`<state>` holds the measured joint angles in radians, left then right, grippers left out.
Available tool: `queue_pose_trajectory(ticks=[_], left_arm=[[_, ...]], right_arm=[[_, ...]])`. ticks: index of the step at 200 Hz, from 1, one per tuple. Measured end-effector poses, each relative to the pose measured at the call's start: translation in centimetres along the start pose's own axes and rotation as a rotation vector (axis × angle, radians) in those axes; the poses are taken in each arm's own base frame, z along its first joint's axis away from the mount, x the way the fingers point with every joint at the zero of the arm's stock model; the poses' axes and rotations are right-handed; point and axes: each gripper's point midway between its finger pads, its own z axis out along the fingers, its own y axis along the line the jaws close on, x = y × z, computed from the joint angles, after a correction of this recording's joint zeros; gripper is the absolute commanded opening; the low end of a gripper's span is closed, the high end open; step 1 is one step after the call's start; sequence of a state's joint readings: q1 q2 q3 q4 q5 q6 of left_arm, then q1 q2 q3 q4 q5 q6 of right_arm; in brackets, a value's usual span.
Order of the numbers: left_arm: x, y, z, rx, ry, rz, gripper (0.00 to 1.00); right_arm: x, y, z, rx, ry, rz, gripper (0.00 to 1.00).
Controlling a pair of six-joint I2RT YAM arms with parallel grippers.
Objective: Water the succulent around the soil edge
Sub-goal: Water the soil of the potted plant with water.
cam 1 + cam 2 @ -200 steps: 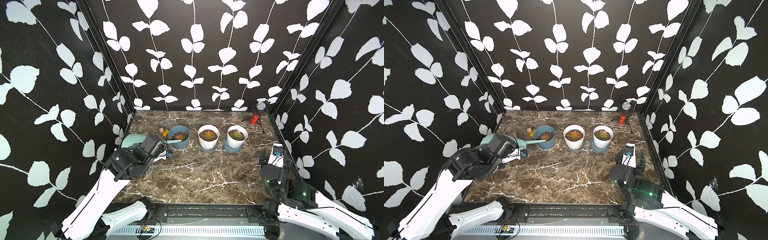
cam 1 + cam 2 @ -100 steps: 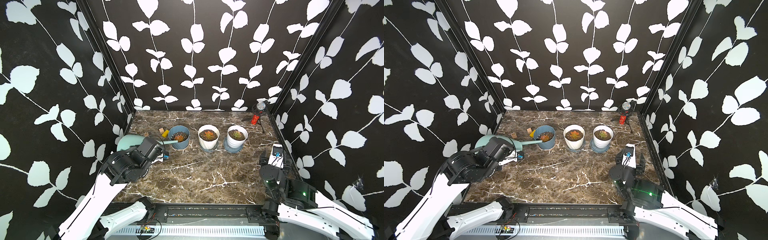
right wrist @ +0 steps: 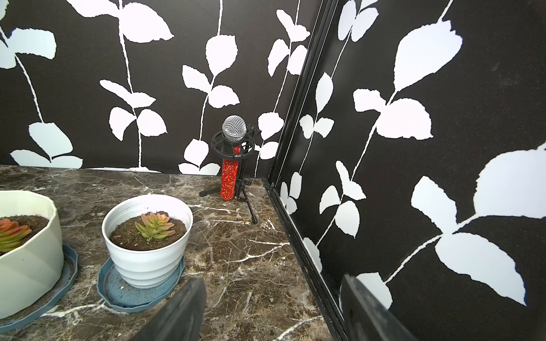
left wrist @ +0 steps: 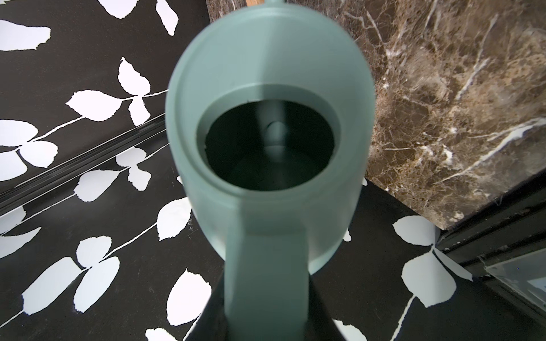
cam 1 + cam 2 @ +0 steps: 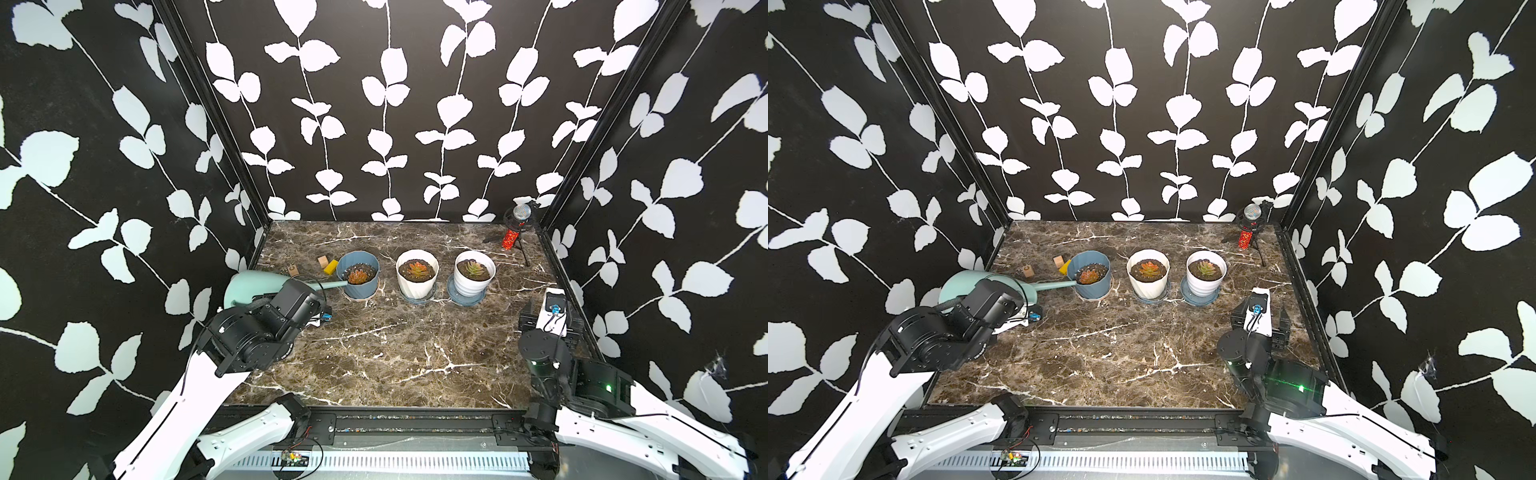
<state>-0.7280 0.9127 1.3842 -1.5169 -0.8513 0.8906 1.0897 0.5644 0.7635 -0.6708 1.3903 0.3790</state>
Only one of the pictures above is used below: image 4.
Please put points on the plain wooden cube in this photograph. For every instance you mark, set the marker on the plain wooden cube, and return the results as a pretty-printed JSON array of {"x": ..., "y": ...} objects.
[{"x": 251, "y": 3}]

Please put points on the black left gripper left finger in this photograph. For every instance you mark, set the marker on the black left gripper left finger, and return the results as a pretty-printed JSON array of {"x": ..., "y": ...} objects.
[{"x": 212, "y": 323}]

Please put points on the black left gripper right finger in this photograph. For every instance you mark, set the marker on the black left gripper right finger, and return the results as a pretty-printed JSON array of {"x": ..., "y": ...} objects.
[{"x": 320, "y": 326}]

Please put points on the mint green watering can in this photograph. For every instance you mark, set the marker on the mint green watering can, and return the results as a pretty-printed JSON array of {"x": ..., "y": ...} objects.
[{"x": 269, "y": 115}]

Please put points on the black front mounting rail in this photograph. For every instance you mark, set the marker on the black front mounting rail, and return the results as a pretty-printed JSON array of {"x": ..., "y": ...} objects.
[{"x": 503, "y": 246}]

